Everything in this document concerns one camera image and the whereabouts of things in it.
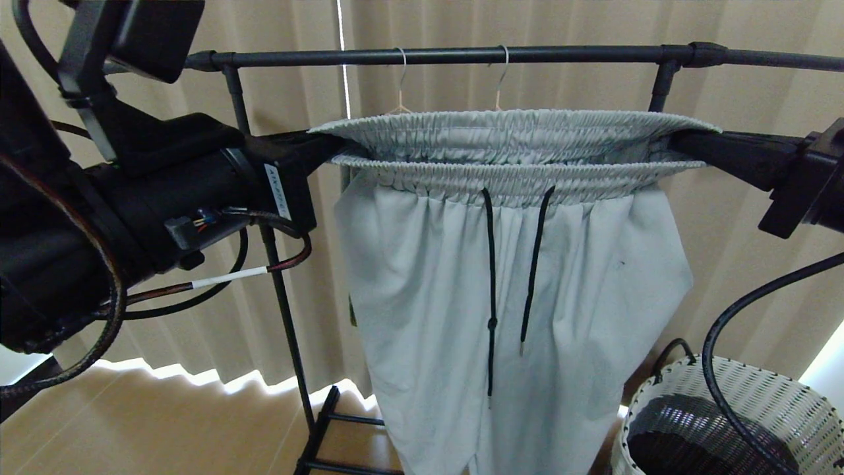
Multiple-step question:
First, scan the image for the white laundry basket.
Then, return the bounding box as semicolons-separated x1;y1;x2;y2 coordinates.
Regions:
610;338;844;475

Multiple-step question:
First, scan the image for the black clothes rack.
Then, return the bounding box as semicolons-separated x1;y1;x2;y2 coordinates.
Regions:
183;42;844;475

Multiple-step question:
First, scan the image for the pink clothes hanger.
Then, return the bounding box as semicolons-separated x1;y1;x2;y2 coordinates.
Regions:
388;47;413;114
489;44;510;111

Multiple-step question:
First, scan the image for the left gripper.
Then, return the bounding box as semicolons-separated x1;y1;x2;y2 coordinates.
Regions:
99;115;317;274

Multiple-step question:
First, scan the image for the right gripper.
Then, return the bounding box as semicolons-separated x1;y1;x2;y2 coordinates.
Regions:
758;119;844;239

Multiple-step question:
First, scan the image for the pale blue garment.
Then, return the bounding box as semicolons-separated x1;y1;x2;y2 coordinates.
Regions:
309;109;723;475

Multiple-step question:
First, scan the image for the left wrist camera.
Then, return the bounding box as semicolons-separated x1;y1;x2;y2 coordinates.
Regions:
56;0;206;162

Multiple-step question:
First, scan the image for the black cable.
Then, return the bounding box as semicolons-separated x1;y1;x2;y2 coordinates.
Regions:
702;251;844;475
12;0;63;83

